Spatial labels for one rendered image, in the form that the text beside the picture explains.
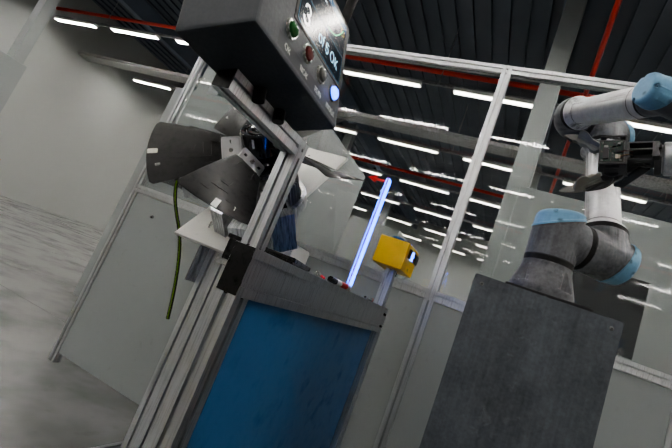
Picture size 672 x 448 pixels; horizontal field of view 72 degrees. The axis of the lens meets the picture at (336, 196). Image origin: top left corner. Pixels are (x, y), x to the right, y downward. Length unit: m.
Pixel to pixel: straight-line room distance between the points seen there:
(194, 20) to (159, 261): 2.03
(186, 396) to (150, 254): 1.84
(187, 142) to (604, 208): 1.21
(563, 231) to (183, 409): 0.91
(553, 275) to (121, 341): 2.03
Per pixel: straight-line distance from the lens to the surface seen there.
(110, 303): 2.67
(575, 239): 1.24
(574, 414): 1.10
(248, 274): 0.74
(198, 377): 0.76
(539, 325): 1.09
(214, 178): 1.28
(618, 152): 1.18
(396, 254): 1.45
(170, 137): 1.56
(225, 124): 1.76
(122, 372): 2.56
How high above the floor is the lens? 0.84
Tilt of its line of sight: 11 degrees up
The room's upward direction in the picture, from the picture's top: 22 degrees clockwise
